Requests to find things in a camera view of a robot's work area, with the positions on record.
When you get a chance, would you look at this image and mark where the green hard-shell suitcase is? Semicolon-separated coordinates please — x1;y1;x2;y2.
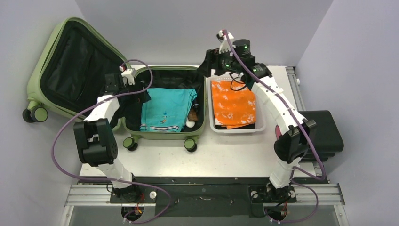
22;17;206;152

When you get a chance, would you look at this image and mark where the orange item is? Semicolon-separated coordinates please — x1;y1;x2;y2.
210;80;256;126

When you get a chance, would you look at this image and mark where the teal garment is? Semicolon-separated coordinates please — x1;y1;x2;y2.
140;88;197;132

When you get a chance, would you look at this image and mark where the black and pink storage organizer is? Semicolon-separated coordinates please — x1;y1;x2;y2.
273;110;344;162

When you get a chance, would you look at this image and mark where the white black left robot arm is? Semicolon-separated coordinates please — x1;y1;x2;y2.
73;72;150;202

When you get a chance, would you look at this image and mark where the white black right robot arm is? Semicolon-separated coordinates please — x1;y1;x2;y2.
197;39;316;201

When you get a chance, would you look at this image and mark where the white brown cosmetic palette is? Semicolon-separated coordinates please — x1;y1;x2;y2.
185;107;199;128

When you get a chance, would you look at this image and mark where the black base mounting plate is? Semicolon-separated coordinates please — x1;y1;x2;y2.
67;177;326;222

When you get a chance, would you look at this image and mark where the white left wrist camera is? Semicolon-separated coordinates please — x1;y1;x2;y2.
119;65;136;86

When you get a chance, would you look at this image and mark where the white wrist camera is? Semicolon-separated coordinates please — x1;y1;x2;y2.
216;30;234;54
119;65;136;86

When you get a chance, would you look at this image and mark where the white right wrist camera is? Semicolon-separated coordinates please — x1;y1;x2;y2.
216;30;234;54

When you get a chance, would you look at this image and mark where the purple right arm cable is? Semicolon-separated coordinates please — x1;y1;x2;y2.
223;30;327;225

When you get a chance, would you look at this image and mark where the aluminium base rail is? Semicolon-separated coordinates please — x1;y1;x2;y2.
65;184;344;206

